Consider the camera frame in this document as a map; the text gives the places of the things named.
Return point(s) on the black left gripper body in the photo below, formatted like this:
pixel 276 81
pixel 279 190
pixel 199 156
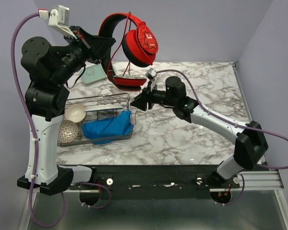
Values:
pixel 83 47

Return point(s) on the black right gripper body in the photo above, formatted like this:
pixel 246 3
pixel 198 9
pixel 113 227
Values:
pixel 148 98

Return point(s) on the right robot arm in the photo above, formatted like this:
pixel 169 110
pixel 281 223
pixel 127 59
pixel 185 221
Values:
pixel 249 142

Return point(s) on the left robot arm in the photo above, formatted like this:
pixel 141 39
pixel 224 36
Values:
pixel 49 68

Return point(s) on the green divided tray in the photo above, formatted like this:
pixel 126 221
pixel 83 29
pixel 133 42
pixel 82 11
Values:
pixel 93 74

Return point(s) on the blue cloth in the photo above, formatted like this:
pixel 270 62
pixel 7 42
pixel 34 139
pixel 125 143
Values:
pixel 109 127

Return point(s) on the strawberry pattern plate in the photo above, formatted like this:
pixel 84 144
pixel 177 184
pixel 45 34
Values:
pixel 96 108

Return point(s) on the white ceramic bowl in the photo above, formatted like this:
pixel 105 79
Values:
pixel 75 113

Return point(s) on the brown patterned bowl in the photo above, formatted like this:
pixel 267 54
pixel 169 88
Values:
pixel 68 132

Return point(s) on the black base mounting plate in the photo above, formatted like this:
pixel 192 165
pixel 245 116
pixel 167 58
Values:
pixel 160 181

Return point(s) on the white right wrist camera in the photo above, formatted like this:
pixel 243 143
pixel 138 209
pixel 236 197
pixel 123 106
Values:
pixel 151 74

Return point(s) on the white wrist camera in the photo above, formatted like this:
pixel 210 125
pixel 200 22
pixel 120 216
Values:
pixel 151 74
pixel 58 19

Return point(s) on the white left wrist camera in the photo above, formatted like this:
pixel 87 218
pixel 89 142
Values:
pixel 58 19

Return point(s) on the grey wire dish rack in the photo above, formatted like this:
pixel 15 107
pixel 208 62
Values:
pixel 122 99

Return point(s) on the aluminium extrusion rail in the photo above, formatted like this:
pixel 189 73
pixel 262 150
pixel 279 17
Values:
pixel 254 181

